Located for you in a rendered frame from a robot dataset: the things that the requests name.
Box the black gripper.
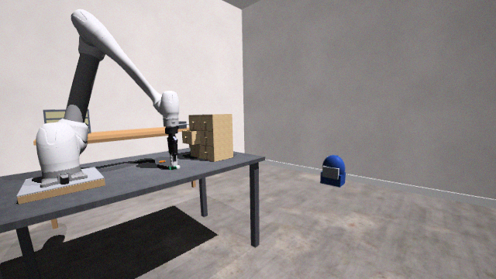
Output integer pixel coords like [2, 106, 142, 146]
[165, 127, 178, 167]

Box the brown wooden drawer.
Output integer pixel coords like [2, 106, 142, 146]
[201, 145, 214, 160]
[189, 116, 200, 129]
[200, 116, 212, 130]
[191, 144, 202, 157]
[201, 130, 213, 146]
[182, 129, 201, 145]

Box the small wooden chest of drawers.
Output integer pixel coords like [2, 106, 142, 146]
[196, 114, 233, 162]

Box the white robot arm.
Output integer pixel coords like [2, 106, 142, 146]
[36, 9, 179, 188]

